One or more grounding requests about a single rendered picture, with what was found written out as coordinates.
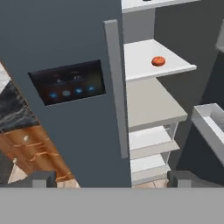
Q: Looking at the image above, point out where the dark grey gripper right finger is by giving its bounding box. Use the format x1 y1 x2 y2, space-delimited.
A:
167 170 222 189

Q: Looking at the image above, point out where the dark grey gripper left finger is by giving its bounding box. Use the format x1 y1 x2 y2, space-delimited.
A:
6 171 58 189

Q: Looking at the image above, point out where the white fridge shelf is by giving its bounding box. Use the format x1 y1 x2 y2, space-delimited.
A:
129 153 172 186
128 125 181 161
123 38 198 82
121 0 202 14
125 76 189 133

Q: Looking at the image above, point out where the white fridge door bin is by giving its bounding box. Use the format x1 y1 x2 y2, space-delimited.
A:
191 102 224 158

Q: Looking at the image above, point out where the open dark grey fridge door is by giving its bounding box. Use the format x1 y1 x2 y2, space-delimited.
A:
174 17 224 187

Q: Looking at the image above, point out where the orange round fruit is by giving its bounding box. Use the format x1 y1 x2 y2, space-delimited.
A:
150 55 166 67

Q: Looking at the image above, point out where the grey fridge door handle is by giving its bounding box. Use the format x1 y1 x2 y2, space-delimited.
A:
103 18 130 160

